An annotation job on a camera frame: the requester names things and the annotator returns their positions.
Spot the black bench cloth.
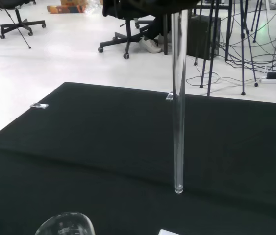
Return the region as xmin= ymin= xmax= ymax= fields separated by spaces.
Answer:
xmin=0 ymin=81 xmax=276 ymax=235

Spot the white test tube rack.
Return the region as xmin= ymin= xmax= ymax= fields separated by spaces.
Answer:
xmin=157 ymin=229 xmax=179 ymax=235

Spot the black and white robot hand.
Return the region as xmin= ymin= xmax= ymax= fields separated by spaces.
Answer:
xmin=130 ymin=0 xmax=200 ymax=15

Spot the clear glass beaker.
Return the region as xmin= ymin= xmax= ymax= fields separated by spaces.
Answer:
xmin=34 ymin=211 xmax=96 ymax=235

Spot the brown cardboard box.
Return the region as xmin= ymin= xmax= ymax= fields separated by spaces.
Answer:
xmin=46 ymin=0 xmax=89 ymax=15

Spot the black computer tower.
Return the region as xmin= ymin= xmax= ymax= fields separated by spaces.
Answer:
xmin=186 ymin=14 xmax=222 ymax=61

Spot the dark tripod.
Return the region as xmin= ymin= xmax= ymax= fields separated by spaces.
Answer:
xmin=193 ymin=0 xmax=260 ymax=96

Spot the black office chair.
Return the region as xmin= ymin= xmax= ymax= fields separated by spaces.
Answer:
xmin=98 ymin=0 xmax=158 ymax=60
xmin=0 ymin=0 xmax=47 ymax=39

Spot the white power strip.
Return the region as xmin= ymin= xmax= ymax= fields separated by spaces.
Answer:
xmin=259 ymin=65 xmax=276 ymax=85

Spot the person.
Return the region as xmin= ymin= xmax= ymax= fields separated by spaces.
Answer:
xmin=138 ymin=14 xmax=173 ymax=54

